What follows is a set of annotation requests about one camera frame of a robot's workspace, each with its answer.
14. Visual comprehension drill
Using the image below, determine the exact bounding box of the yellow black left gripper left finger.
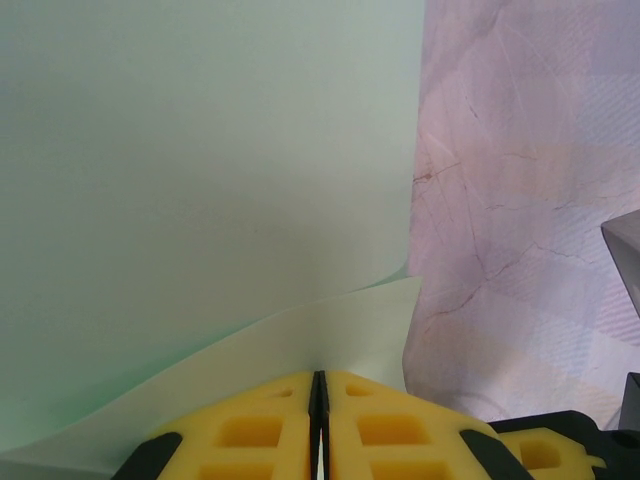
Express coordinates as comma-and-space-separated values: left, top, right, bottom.
110, 369, 320, 480

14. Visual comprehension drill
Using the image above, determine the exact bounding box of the light green paper sheet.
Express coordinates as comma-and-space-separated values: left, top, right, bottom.
0, 0, 427, 480

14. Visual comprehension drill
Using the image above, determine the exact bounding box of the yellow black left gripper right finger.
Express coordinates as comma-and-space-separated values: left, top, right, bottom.
319, 369, 609, 480

